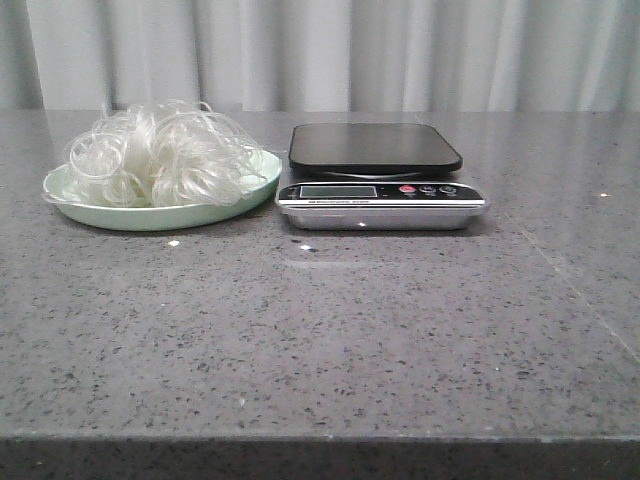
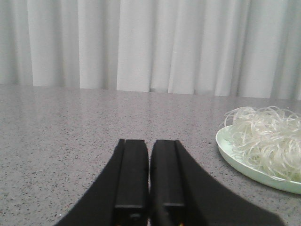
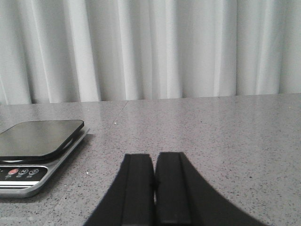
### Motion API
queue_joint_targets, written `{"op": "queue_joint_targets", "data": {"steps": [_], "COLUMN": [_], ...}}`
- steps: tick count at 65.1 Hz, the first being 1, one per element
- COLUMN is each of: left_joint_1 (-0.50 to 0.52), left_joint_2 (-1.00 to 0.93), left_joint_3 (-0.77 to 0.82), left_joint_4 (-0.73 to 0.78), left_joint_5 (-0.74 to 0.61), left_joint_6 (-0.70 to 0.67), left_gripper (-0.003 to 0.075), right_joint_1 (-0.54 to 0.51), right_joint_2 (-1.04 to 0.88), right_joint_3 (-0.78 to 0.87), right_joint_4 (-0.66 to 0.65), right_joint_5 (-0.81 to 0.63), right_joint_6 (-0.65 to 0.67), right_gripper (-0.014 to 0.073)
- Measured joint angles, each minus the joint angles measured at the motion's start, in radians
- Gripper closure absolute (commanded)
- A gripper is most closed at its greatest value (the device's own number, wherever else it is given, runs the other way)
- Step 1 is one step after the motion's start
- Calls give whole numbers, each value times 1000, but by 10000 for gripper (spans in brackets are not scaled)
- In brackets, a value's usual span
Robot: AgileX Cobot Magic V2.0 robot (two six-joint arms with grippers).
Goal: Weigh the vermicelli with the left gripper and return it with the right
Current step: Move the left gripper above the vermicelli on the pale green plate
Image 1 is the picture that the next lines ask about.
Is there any white vermicelli noodle bundle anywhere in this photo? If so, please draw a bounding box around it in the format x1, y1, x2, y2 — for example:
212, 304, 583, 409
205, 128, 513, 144
44, 100, 267, 208

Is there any black silver kitchen scale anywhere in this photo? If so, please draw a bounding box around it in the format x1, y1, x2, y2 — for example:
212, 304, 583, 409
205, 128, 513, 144
275, 123, 489, 230

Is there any white pleated curtain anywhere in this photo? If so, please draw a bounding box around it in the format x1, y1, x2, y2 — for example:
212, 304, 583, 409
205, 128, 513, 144
1, 1, 639, 112

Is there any light green plastic plate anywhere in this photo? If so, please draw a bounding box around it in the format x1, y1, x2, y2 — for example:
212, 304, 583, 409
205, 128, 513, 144
43, 151, 282, 232

